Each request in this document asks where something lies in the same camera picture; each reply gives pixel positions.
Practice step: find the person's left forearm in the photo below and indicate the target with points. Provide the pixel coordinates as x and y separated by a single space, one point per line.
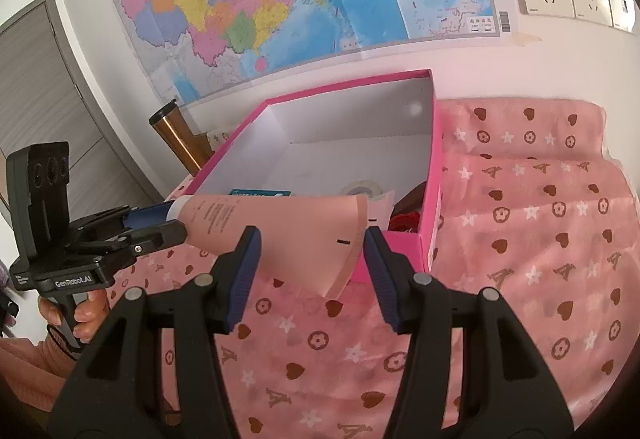
30 369

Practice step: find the clear tape roll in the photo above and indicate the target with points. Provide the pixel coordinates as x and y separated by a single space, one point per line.
372 184

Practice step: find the pink cardboard box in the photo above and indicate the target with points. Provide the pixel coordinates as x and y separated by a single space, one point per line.
350 119

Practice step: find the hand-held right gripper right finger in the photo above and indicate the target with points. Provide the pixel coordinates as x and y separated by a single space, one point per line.
380 274

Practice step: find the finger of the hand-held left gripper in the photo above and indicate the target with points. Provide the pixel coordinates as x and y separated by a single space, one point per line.
145 218
160 236

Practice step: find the grey door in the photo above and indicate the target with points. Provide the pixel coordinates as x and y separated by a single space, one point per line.
50 94

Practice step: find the cream patterned cloth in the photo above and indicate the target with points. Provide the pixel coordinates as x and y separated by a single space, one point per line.
220 136

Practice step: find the person's left hand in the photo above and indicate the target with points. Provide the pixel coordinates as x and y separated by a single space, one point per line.
90 314

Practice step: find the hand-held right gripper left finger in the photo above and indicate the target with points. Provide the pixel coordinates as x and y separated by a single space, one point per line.
247 269

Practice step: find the brown wooden comb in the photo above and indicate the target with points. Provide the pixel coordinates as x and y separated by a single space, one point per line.
412 199

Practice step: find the pink lotion tube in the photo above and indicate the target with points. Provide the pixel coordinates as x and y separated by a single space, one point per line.
300 229

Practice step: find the teal medicine box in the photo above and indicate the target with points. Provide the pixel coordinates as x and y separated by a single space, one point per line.
260 192

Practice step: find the gold metal tumbler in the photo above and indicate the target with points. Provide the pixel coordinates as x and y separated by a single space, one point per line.
182 144

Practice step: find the red plastic tool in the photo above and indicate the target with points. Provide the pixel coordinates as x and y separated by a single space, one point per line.
405 220

